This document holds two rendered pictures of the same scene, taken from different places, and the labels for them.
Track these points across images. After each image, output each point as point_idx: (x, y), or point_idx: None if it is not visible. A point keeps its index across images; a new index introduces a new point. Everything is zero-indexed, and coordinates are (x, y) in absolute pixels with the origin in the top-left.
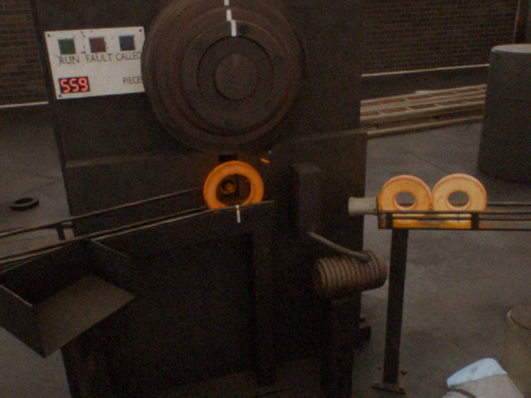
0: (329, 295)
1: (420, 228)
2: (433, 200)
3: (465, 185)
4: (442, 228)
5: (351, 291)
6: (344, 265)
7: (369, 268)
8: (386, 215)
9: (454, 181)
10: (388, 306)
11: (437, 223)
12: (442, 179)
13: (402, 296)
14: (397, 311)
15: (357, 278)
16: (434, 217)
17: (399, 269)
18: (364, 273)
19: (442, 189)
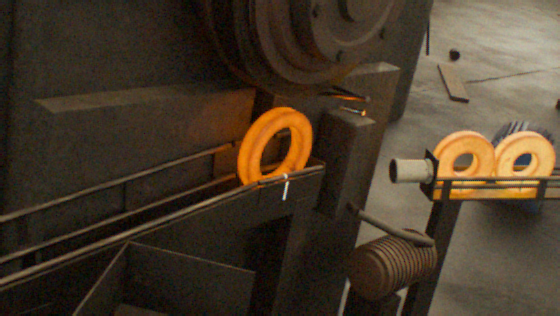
0: (383, 296)
1: (481, 199)
2: (498, 163)
3: (537, 145)
4: (504, 198)
5: (404, 287)
6: (402, 253)
7: (423, 255)
8: (444, 183)
9: (527, 140)
10: (415, 301)
11: (494, 192)
12: (509, 138)
13: (435, 286)
14: (425, 306)
15: (415, 269)
16: (499, 185)
17: (440, 252)
18: (420, 261)
19: (512, 150)
